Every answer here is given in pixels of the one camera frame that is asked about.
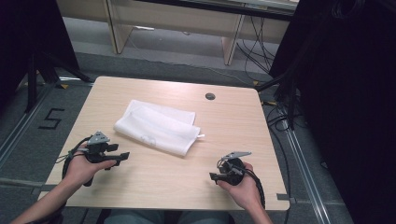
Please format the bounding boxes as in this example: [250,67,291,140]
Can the black curtain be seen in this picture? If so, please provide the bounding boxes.
[0,0,80,108]
[269,0,396,224]

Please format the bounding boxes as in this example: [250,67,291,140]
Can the metal floor rail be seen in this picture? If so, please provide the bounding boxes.
[279,119,332,224]
[0,77,94,171]

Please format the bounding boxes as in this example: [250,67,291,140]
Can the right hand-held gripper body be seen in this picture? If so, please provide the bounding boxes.
[217,151,252,187]

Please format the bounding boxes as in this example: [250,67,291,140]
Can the hanging black cable bundle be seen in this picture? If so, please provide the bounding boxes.
[235,15,277,76]

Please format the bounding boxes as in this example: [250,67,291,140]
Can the black metal stand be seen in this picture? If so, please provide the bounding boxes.
[25,50,94,114]
[255,69,301,131]

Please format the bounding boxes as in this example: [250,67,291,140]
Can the person's right hand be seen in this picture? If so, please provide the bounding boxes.
[216,161,264,211]

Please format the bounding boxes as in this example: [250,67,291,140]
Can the black floor cables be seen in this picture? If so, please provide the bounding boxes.
[263,98,293,224]

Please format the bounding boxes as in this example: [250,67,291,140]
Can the grey tape strip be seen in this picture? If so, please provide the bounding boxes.
[276,192,297,205]

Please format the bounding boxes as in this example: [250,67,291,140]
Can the white mesh laundry bag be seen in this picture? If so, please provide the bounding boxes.
[113,99,206,158]

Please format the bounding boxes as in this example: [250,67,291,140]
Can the person's left hand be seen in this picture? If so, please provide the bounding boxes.
[64,146,118,188]

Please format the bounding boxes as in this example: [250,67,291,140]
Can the light wooden desk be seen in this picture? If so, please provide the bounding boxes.
[55,0,301,66]

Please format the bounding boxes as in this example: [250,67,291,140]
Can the left hand-held gripper cable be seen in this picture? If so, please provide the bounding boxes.
[55,136,92,181]

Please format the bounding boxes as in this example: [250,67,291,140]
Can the hand-held gripper cable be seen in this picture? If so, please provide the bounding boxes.
[245,167,266,209]
[55,136,92,181]

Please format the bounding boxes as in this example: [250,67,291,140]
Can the right hand-held gripper cable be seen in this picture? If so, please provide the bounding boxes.
[245,167,266,209]

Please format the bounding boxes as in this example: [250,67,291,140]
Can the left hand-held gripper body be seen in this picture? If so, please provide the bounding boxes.
[83,131,111,188]

